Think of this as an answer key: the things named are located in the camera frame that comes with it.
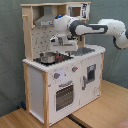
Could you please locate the right stove knob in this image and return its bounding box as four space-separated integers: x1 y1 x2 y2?
72 66 78 72

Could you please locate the wooden toy kitchen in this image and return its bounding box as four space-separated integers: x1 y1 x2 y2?
22 2 105 127

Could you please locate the left stove knob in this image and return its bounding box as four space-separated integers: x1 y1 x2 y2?
54 73 60 79

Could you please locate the toy dishwasher door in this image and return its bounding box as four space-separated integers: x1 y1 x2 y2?
80 55 102 106

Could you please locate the black stovetop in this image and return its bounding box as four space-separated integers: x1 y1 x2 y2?
34 54 72 66

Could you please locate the small metal pot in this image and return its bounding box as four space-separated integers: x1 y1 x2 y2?
40 52 55 63

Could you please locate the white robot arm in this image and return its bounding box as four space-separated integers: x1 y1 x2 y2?
50 15 128 52

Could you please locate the grey toy sink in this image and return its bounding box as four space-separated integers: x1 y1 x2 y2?
71 47 94 56

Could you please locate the stove knob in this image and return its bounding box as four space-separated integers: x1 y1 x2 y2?
72 66 78 72
54 73 60 79

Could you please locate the grey range hood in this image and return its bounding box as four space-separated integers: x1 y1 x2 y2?
35 5 55 27

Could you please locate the toy microwave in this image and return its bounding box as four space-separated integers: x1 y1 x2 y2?
67 2 90 20

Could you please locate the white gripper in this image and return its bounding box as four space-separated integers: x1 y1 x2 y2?
50 36 78 53

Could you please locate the toy oven door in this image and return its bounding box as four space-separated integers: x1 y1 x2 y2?
56 80 74 111

